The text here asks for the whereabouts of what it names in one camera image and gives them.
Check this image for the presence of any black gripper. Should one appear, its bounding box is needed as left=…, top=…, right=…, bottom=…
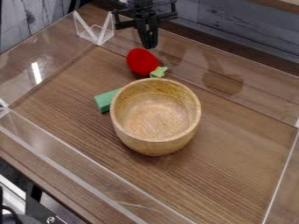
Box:
left=113, top=0, right=178, bottom=49

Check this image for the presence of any wooden bowl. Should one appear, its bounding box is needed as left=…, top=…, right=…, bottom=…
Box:
left=110, top=78, right=202, bottom=156

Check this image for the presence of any red plush strawberry toy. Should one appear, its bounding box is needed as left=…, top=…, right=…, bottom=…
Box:
left=126, top=48, right=169, bottom=78

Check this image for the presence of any black cable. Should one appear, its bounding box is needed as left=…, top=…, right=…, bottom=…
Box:
left=0, top=186, right=19, bottom=224

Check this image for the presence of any clear acrylic corner bracket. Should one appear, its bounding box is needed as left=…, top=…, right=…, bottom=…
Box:
left=73, top=11, right=115, bottom=46

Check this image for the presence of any clear acrylic tray wall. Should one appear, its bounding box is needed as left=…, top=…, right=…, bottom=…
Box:
left=0, top=15, right=299, bottom=224

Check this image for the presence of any green foam block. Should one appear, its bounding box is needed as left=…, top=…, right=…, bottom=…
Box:
left=94, top=89, right=121, bottom=113

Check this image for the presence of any black metal table leg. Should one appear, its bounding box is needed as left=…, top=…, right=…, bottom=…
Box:
left=25, top=184, right=67, bottom=224

